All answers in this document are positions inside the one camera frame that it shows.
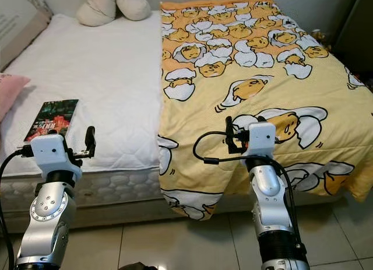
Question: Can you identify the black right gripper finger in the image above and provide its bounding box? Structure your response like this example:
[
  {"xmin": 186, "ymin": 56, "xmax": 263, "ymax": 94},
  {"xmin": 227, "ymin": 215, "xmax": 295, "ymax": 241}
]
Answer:
[{"xmin": 224, "ymin": 115, "xmax": 237, "ymax": 153}]

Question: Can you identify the green red cover book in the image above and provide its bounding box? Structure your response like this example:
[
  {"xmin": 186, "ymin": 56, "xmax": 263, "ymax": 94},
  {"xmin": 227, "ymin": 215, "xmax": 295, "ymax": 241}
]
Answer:
[{"xmin": 24, "ymin": 99, "xmax": 79, "ymax": 142}]

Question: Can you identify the yellow egg print blanket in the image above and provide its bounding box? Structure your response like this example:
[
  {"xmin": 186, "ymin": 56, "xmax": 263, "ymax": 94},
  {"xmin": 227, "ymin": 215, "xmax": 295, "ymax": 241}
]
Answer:
[{"xmin": 156, "ymin": 0, "xmax": 373, "ymax": 221}]

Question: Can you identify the pink rabbit print pillow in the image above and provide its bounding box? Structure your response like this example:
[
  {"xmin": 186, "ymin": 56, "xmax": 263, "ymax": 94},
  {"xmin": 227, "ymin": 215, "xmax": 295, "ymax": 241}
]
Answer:
[{"xmin": 0, "ymin": 73, "xmax": 31, "ymax": 122}]

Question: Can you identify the grey quilted mattress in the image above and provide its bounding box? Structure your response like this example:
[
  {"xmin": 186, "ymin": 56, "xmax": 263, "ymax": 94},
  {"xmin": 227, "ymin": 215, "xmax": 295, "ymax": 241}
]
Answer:
[{"xmin": 0, "ymin": 165, "xmax": 173, "ymax": 211}]

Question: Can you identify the white quilted mattress pad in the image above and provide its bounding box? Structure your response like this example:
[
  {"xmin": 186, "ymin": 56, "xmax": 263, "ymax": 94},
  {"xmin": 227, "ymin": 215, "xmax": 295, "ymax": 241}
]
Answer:
[{"xmin": 0, "ymin": 12, "xmax": 170, "ymax": 171}]

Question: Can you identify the beige plush toy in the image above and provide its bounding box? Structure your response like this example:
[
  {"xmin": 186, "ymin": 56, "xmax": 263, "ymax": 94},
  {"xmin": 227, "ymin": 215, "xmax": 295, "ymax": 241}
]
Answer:
[{"xmin": 76, "ymin": 0, "xmax": 151, "ymax": 27}]

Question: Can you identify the small orange figure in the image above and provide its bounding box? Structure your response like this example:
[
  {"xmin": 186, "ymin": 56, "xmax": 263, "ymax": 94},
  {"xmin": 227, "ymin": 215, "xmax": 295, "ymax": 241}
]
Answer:
[{"xmin": 314, "ymin": 29, "xmax": 331, "ymax": 49}]

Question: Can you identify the dark cabinet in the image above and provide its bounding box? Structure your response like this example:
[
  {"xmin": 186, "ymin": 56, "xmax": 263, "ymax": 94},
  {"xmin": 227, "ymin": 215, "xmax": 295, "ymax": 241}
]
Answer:
[{"xmin": 329, "ymin": 0, "xmax": 373, "ymax": 78}]

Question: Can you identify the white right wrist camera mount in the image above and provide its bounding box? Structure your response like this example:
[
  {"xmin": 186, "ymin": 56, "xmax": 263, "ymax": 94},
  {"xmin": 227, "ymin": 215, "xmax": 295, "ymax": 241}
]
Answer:
[{"xmin": 245, "ymin": 122, "xmax": 277, "ymax": 170}]

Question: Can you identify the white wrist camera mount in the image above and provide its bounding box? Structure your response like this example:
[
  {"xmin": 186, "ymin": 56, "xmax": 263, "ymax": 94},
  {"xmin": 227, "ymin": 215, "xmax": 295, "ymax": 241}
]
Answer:
[
  {"xmin": 29, "ymin": 134, "xmax": 82, "ymax": 183},
  {"xmin": 245, "ymin": 122, "xmax": 277, "ymax": 170}
]

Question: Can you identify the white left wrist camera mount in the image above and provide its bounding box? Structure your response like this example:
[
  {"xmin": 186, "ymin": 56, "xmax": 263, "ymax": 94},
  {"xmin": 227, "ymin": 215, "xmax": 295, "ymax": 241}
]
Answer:
[{"xmin": 29, "ymin": 134, "xmax": 82, "ymax": 183}]

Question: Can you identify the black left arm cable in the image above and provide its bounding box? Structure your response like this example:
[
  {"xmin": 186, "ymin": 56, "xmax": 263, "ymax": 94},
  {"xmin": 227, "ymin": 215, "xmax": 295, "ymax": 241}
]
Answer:
[{"xmin": 0, "ymin": 145, "xmax": 34, "ymax": 270}]

